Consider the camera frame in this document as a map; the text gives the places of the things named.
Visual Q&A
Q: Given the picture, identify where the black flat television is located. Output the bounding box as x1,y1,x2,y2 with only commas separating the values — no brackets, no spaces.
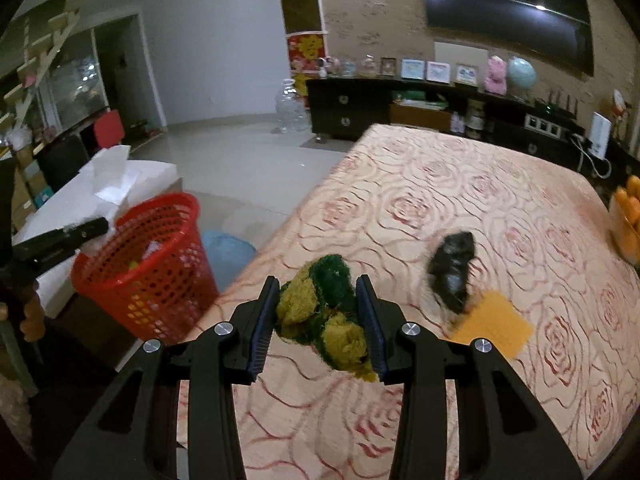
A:
419,0,596,77

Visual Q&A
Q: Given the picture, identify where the pile of oranges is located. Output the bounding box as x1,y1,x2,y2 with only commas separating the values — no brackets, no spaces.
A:
614,175,640,253

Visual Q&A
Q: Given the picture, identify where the white crumpled tissue paper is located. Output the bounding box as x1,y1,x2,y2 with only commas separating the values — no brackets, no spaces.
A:
77,145,143,206

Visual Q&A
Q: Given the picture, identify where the black chair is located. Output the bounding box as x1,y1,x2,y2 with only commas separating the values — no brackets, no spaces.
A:
37,135,91,193

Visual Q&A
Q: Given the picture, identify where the black router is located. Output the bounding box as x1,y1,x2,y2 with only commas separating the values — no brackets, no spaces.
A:
537,91,578,117

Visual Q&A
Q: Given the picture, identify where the black television cabinet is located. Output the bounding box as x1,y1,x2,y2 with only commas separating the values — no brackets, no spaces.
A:
306,77,640,181

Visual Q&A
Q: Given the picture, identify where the glass fruit bowl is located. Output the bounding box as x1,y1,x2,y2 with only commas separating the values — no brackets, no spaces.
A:
607,197,640,261

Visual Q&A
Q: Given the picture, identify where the wooden wall shelf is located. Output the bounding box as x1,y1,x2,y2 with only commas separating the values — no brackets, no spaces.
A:
0,0,83,131

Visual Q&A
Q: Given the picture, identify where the person's left hand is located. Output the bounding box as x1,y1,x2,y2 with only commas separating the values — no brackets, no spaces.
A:
20,280,47,342

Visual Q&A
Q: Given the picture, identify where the light blue plastic bag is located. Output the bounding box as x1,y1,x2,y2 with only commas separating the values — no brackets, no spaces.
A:
200,230,258,293

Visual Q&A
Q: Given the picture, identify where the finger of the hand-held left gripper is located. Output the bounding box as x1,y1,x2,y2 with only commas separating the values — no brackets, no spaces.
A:
12,217,110,268

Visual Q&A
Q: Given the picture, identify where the large clear water bottle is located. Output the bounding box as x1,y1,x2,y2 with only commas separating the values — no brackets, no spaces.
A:
275,79,311,133

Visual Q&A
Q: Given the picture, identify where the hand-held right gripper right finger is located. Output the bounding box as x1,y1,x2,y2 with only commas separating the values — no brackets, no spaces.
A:
354,274,583,480

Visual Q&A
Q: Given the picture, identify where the pink plush toy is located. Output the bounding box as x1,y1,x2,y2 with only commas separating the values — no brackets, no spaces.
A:
485,56,508,95

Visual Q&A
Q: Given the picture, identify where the black crumpled plastic bag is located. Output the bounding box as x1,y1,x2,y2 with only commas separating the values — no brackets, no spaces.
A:
426,231,478,313

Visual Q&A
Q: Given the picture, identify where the red chair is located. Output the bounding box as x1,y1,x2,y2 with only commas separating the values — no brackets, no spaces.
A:
94,110,126,148

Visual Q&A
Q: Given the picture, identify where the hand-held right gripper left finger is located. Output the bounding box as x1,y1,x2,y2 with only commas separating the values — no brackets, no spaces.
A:
52,275,281,480

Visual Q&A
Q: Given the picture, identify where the white power strip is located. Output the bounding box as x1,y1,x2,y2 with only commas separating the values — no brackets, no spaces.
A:
524,114,563,136

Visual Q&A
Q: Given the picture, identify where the wooden cabinet box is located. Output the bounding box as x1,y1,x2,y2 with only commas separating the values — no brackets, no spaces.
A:
390,105,453,131

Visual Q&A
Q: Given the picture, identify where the white cable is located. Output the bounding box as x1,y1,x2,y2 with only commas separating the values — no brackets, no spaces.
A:
570,132,613,178

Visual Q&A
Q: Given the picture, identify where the orange paper sheet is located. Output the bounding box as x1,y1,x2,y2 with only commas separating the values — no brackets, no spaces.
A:
446,290,534,359

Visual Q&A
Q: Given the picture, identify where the yellow green loofah scrubber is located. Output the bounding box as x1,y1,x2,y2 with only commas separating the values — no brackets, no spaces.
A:
272,254,381,383

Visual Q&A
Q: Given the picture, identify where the green packet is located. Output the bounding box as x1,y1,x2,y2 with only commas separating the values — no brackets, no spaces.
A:
392,91,448,108

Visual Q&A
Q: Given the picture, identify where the red plastic mesh basket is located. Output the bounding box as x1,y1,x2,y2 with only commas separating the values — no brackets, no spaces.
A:
70,192,221,343

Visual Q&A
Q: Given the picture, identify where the white board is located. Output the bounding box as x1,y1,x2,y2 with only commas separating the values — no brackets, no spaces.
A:
434,41,488,68

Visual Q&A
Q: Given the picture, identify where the white wall device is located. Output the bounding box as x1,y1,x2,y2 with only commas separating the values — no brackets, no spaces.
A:
590,112,612,156

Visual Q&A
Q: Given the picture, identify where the red white figurine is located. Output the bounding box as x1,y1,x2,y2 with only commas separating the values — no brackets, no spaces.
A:
611,89,632,141

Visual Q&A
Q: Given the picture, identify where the pale blue globe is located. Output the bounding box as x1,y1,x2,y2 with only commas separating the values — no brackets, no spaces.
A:
507,56,537,96

